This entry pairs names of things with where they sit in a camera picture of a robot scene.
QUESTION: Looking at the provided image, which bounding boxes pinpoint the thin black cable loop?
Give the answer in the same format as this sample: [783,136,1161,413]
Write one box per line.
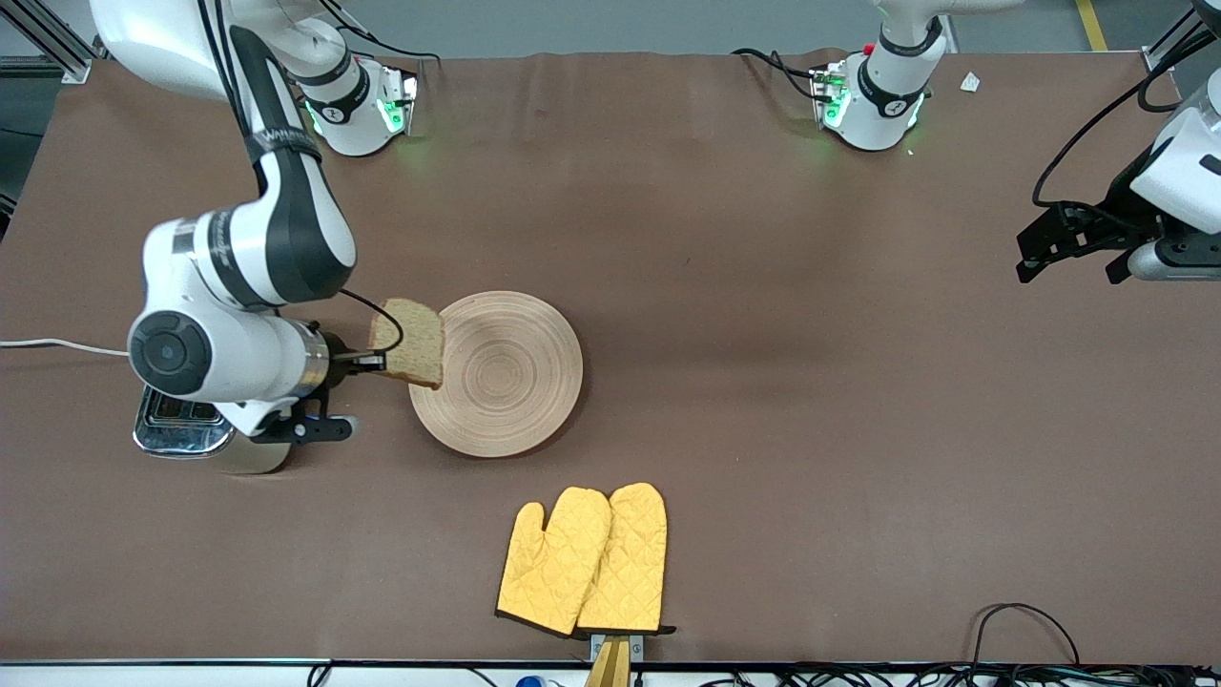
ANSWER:
[971,602,1081,669]

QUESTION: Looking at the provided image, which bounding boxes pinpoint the black right arm base cable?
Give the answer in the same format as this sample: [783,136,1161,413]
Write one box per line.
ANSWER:
[320,0,442,64]

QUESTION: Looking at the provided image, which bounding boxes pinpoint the black arm base cable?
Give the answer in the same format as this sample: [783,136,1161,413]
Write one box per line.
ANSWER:
[732,47,827,102]
[320,0,442,64]

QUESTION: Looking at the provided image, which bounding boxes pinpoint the black left arm base cable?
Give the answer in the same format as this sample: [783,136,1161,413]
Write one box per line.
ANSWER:
[732,47,827,102]

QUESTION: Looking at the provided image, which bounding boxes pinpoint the round wooden plate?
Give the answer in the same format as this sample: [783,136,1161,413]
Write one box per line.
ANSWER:
[408,290,585,459]

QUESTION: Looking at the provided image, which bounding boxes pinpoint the brown table cover mat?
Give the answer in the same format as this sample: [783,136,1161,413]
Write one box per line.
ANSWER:
[0,50,1221,667]

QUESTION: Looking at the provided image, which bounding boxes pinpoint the black cable bundle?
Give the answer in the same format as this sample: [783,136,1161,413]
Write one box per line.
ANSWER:
[704,663,1221,687]

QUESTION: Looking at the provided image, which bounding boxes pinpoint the bread slice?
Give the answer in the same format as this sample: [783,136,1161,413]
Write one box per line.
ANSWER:
[369,298,447,391]

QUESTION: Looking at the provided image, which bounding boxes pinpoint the aluminium frame profile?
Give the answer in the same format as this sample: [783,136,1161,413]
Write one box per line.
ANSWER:
[1140,8,1205,73]
[0,0,96,84]

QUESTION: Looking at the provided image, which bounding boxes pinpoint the small metal bracket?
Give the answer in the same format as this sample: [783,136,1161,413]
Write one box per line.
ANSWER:
[590,634,646,665]

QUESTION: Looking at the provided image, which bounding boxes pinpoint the cream and chrome toaster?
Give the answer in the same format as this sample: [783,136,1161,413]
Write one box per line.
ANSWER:
[133,385,293,476]

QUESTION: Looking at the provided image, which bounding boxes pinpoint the white toaster power cable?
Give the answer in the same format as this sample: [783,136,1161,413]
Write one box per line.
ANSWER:
[0,337,131,360]

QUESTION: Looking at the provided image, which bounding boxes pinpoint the yellow quilted oven mitt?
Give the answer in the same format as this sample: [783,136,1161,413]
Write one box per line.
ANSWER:
[495,487,612,637]
[575,482,678,636]

